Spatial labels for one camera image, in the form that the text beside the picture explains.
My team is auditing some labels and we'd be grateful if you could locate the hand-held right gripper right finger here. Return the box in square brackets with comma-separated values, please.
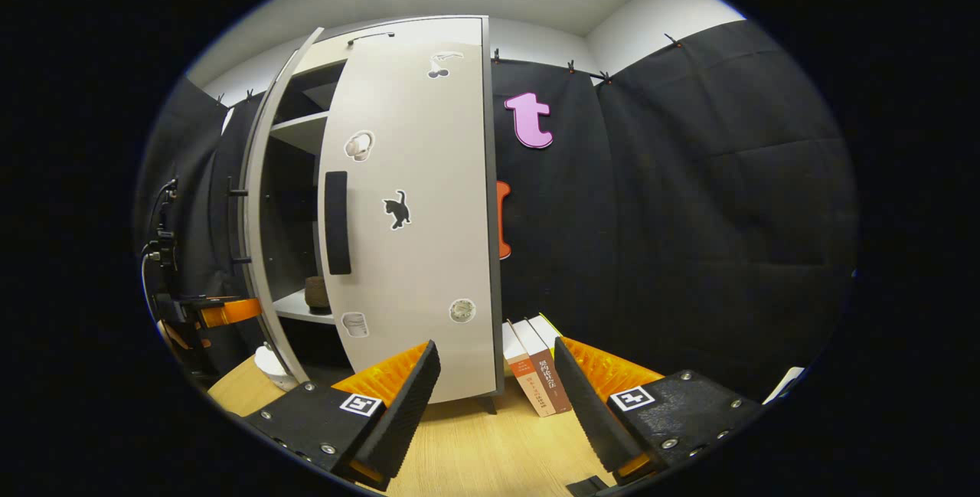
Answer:
[553, 335, 766, 484]

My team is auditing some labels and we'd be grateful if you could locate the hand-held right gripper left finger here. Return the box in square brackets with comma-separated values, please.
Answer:
[241, 339, 443, 492]

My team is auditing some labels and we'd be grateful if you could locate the brown fuzzy shoe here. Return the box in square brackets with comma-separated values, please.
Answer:
[304, 276, 332, 316]

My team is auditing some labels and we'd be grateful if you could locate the white shoe cabinet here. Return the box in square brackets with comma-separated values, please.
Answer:
[256, 15, 506, 415]

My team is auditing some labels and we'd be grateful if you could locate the white cat sticker cabinet door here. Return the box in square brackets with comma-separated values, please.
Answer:
[316, 38, 504, 406]

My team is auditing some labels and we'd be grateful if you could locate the white cabinet shelf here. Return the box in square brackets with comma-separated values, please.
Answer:
[269, 113, 330, 157]

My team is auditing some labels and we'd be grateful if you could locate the white cabinet drawer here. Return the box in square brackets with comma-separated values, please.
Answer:
[293, 16, 485, 75]

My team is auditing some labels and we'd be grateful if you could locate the brown book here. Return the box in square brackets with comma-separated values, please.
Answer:
[511, 318, 573, 415]

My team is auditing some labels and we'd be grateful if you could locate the white orange book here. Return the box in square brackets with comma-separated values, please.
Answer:
[501, 321, 557, 418]

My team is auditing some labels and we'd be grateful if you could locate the white round object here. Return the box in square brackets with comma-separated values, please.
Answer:
[254, 342, 298, 393]

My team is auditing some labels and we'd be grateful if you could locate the black backdrop cloth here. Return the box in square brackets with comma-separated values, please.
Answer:
[136, 76, 265, 375]
[490, 20, 858, 406]

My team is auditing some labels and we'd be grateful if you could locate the black door handle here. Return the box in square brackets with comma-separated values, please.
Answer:
[227, 175, 250, 265]

